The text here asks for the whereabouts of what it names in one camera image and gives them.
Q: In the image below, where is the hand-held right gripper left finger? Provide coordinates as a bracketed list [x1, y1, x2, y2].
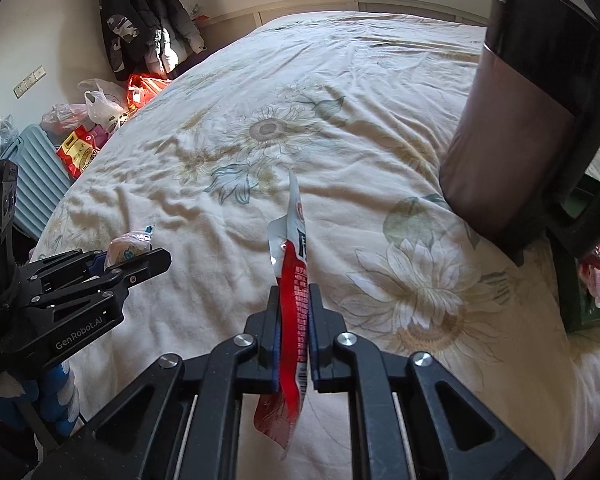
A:
[30, 282, 283, 480]

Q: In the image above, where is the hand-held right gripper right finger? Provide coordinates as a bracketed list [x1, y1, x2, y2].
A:
[307, 284, 553, 480]

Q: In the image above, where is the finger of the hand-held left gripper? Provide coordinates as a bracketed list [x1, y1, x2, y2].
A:
[30, 247, 172, 311]
[17, 249, 108, 286]

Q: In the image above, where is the small white pastry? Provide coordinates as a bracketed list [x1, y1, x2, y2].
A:
[104, 226, 156, 267]

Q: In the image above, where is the long red snack packet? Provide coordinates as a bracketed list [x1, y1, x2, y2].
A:
[252, 170, 313, 461]

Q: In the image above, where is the person's left hand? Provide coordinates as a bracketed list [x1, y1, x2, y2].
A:
[0, 360, 83, 439]

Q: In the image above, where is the light blue ribbed suitcase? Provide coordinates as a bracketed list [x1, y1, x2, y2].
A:
[0, 124, 73, 238]

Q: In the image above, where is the red and yellow bag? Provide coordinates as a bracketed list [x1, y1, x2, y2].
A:
[56, 126, 101, 180]

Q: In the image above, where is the pinkish plastic bag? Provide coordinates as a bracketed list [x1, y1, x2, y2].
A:
[41, 104, 88, 133]

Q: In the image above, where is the white plastic bag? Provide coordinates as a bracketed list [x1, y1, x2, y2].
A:
[77, 78, 131, 128]

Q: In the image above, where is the red plastic bag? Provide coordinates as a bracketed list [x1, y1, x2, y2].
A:
[126, 74, 173, 111]

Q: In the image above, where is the floral cream blanket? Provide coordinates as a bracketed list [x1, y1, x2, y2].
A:
[30, 10, 600, 480]

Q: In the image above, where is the grey puffer jacket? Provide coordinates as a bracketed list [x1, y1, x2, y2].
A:
[130, 0, 206, 76]

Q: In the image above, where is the black camouflage jacket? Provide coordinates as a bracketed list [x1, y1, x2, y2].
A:
[90, 0, 156, 81]

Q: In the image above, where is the dark storage bag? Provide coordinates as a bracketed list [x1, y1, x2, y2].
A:
[439, 0, 600, 256]

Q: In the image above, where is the beige bed headboard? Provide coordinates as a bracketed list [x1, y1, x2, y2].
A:
[200, 0, 491, 51]

